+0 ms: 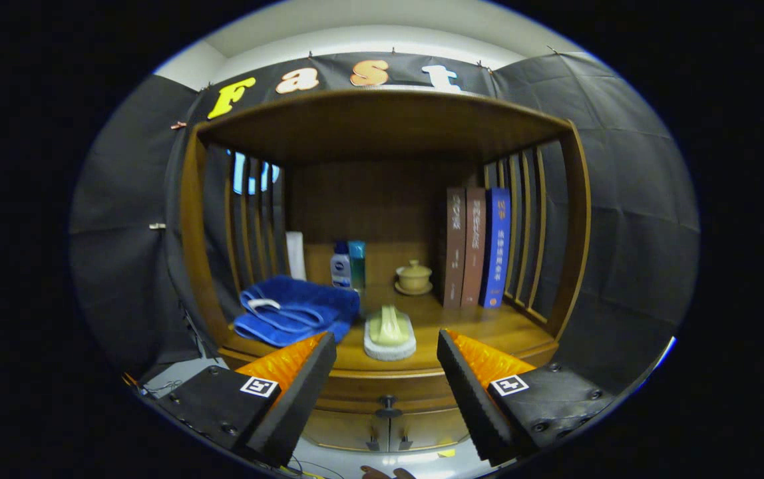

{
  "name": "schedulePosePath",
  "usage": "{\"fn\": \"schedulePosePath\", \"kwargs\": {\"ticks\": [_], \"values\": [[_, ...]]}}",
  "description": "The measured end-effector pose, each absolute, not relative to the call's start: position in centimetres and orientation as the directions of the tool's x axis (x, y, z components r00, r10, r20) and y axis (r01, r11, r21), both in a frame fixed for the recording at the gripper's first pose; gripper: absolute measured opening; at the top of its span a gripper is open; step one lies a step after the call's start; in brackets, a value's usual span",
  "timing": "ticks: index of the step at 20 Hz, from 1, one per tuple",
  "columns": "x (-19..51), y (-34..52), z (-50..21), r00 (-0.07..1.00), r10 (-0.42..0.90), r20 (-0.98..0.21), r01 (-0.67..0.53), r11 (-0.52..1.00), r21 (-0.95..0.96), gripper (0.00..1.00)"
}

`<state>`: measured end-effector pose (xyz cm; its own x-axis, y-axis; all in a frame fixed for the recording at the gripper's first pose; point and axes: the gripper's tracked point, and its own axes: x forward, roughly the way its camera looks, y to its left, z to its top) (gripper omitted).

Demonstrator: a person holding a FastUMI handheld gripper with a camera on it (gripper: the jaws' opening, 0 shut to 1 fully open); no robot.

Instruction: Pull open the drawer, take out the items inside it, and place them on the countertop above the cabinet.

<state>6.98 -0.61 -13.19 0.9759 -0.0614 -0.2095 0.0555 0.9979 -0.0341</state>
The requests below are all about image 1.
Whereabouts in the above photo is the wooden cabinet with slatted shelf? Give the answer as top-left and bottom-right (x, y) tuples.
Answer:
(179, 88), (591, 473)

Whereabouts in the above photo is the blue book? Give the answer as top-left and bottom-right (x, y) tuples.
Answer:
(480, 187), (512, 309)

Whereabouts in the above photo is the green scrub brush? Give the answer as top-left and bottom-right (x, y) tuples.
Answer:
(363, 305), (417, 362)

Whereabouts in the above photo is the dark brown book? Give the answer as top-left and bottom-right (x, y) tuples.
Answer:
(444, 187), (468, 308)

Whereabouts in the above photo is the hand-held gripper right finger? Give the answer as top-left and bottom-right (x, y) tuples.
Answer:
(437, 328), (616, 466)

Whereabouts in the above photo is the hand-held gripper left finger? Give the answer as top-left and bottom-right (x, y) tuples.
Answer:
(156, 331), (337, 468)

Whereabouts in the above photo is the white lotion bottle blue cap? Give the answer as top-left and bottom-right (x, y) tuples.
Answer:
(330, 241), (352, 289)

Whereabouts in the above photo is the wooden cabinet door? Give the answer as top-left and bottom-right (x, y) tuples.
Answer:
(389, 407), (473, 453)
(301, 409), (389, 454)

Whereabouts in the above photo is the reddish brown book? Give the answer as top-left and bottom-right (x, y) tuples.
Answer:
(462, 188), (487, 307)

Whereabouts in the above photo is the beige lidded tea cup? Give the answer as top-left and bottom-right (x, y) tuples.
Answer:
(394, 259), (434, 296)

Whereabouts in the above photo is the wooden countertop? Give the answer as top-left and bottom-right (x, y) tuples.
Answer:
(219, 286), (559, 373)

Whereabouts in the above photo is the teal clear bottle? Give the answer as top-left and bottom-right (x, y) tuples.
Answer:
(347, 240), (367, 293)

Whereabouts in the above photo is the blue folded towel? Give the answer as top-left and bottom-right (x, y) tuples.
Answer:
(234, 275), (361, 348)

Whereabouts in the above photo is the white tube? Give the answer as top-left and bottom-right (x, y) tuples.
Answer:
(286, 231), (307, 281)

